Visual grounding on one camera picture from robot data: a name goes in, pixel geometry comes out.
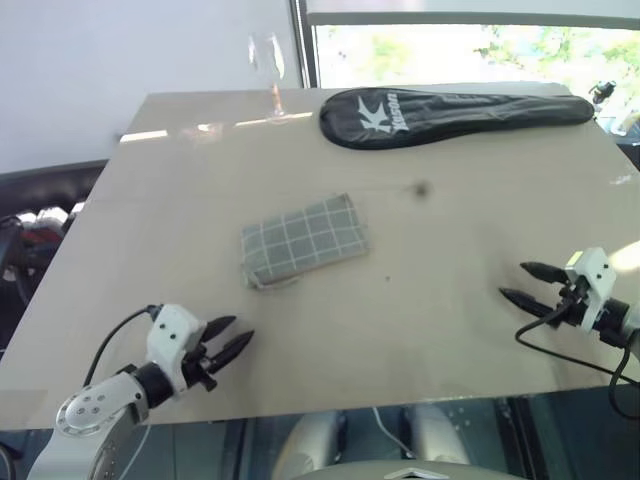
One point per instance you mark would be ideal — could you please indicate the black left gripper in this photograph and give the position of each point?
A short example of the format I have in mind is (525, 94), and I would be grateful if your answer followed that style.
(200, 367)

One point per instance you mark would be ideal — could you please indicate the dark window frame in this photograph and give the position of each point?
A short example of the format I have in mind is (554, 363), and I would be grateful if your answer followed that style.
(305, 45)

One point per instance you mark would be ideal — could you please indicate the folded grey checked cloth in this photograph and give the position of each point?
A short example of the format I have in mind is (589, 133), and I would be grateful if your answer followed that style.
(305, 237)

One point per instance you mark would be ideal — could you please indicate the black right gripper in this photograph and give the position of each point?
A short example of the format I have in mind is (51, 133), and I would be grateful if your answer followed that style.
(572, 307)

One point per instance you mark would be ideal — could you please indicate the silver rounded robot leg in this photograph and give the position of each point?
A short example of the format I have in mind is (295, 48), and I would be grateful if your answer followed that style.
(310, 440)
(440, 430)

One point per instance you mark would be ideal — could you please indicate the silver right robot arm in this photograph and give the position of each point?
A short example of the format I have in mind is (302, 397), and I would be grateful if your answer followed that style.
(618, 320)

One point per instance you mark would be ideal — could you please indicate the grey robot torso plate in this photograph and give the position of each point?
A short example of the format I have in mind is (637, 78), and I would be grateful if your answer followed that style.
(405, 471)

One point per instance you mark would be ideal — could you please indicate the small dark outdoor object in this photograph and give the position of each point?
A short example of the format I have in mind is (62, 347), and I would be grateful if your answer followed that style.
(602, 91)

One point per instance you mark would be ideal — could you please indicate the pile of bags and clutter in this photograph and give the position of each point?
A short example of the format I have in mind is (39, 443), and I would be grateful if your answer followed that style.
(40, 230)

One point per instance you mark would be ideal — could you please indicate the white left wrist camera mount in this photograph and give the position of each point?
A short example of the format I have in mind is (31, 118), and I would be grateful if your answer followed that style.
(172, 330)

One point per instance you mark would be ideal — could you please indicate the black racket cover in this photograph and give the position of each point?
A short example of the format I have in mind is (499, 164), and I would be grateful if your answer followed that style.
(450, 112)

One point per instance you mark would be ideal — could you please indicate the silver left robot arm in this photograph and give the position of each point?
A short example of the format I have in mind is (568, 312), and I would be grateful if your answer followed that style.
(100, 400)

